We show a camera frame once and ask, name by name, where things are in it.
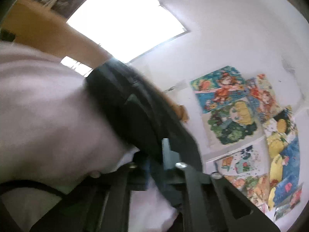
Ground pale pink bed sheet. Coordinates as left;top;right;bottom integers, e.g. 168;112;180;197
0;41;180;232

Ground group of colourful wall posters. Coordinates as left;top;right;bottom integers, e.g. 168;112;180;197
190;65;304;221

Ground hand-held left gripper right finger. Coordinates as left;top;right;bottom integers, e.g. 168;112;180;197
161;138;282;232

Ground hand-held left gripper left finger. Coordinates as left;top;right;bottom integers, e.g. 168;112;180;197
29;158;152;232

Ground large bright window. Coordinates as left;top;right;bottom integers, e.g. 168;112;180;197
66;0;190;63

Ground small barred window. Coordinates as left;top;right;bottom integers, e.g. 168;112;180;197
60;55;94;77

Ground orange curtain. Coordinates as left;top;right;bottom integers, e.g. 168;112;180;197
3;0;115;69

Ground black garment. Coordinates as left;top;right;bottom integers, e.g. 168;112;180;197
86;59;204;207

